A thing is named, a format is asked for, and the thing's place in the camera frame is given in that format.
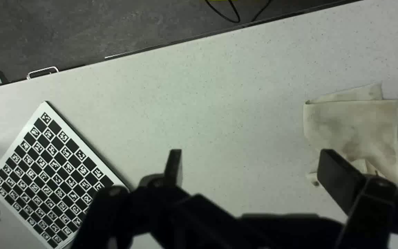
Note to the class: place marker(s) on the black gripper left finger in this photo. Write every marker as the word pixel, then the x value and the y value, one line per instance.
pixel 173 163

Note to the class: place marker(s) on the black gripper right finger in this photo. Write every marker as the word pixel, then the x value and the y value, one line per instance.
pixel 345 181

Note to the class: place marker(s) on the white cloth towel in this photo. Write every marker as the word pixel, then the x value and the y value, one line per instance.
pixel 359 128

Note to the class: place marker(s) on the black white calibration checkerboard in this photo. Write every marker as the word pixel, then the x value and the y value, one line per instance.
pixel 47 174

